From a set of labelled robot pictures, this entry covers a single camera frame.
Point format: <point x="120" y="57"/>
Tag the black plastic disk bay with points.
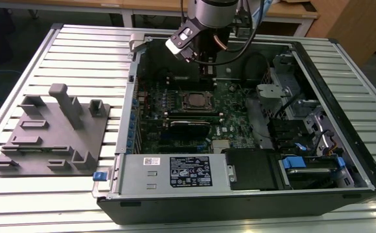
<point x="287" y="132"/>

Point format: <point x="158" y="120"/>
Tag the silver metal drive cage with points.
<point x="273" y="93"/>

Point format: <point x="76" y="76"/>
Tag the blue case latch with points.
<point x="101" y="176"/>

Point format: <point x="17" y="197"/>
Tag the silver power supply unit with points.
<point x="137" y="179"/>

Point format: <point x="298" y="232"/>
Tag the grey parts rack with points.
<point x="56" y="145"/>

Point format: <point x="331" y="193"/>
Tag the green motherboard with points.
<point x="237" y="121"/>

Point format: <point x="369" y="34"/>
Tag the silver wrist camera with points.
<point x="243" y="31"/>
<point x="182" y="41"/>

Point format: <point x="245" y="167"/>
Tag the wooden cabinet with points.
<point x="363" y="29"/>

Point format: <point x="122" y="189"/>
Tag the hard disk in blue carrier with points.
<point x="294" y="162"/>

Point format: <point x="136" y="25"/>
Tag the silver chipset heatsink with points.
<point x="222" y="144"/>

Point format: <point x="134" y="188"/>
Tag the black plastic fan shroud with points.
<point x="253" y="170"/>

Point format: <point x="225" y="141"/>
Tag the wooden desk white frame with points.
<point x="291" y="12"/>
<point x="78" y="2"/>

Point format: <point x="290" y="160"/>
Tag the silver CPU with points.
<point x="197" y="100"/>

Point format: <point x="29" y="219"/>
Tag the CPU socket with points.
<point x="207" y="109"/>

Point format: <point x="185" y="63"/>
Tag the black graphics card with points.
<point x="191" y="128"/>

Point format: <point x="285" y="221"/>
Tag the black open PC case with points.
<point x="207" y="211"/>

